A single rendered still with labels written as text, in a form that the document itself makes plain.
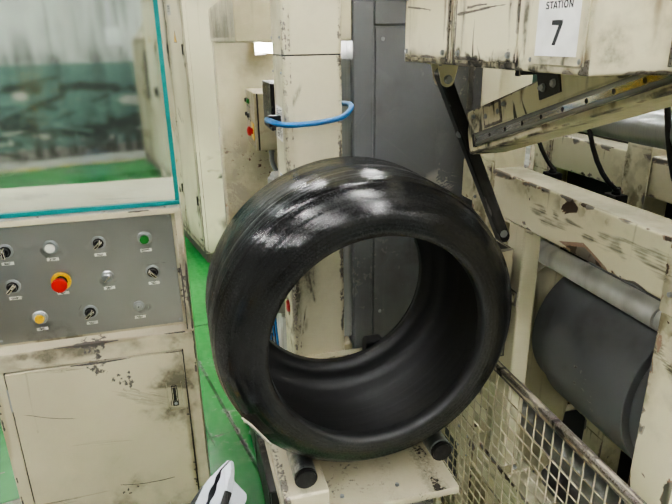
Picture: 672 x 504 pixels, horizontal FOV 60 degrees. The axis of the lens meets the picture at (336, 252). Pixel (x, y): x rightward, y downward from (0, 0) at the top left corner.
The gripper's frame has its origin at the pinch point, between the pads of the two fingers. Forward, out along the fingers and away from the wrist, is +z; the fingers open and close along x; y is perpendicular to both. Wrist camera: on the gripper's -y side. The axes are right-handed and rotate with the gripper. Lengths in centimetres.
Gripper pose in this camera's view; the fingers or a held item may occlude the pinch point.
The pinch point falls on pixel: (224, 466)
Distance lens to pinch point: 105.7
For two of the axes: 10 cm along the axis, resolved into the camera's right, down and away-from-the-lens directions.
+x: 7.5, -1.3, -6.4
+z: 2.9, -8.1, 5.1
